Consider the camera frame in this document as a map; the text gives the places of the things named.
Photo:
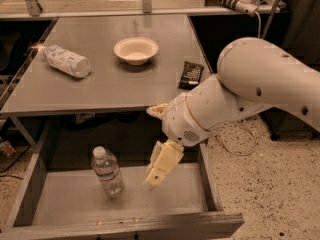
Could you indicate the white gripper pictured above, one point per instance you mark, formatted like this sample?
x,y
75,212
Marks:
x,y
180,120

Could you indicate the clear water bottle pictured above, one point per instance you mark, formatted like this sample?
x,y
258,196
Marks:
x,y
105,165

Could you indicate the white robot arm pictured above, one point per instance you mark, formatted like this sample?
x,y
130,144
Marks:
x,y
253,75

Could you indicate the white labelled lying bottle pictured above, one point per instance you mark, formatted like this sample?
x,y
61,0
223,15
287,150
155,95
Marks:
x,y
65,60

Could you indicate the grey open drawer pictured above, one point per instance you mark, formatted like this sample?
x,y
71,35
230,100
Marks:
x,y
62,199

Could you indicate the grey counter cabinet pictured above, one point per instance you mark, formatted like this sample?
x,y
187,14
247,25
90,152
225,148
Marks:
x,y
112,85

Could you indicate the black snack bar wrapper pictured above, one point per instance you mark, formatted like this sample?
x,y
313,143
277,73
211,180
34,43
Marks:
x,y
191,75

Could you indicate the white paper bowl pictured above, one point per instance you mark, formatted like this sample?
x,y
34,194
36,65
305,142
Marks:
x,y
136,50

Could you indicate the white power strip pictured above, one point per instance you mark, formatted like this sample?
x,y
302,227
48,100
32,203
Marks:
x,y
243,6

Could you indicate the metal back rail shelf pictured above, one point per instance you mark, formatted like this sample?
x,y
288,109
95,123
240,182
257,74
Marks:
x,y
133,0

